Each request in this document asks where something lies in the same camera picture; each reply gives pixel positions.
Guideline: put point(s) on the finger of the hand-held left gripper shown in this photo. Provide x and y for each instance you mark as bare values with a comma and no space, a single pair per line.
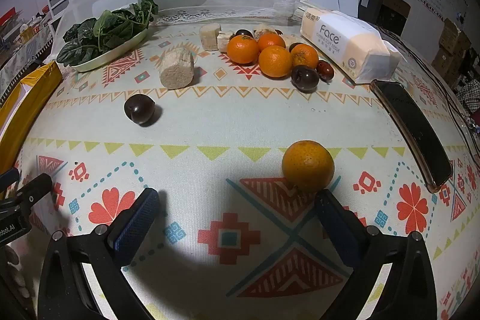
37,187
7,176

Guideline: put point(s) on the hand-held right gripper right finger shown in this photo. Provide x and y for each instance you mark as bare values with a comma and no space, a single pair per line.
337,230

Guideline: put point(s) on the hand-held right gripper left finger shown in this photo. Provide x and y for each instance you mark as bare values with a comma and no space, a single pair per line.
135,226

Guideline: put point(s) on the yellowish orange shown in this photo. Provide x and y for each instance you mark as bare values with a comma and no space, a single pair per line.
308,166

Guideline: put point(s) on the yellow cardboard tray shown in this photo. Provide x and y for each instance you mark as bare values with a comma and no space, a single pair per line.
33,87

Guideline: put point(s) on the black smartphone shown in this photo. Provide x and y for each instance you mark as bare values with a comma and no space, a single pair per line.
412,128

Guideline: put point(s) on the patterned tablecloth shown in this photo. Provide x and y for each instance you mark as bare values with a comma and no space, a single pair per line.
240,125

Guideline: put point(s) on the pale green plate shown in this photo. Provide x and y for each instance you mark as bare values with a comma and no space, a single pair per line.
112,55

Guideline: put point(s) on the spinach leaves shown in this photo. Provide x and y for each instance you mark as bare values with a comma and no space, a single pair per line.
108,29

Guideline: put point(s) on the tissue pack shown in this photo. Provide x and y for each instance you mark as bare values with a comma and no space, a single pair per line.
337,39

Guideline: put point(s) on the stack of cardboard boxes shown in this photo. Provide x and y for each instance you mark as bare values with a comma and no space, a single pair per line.
452,46

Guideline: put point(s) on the black cabinet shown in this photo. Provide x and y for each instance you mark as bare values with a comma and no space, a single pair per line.
382,5

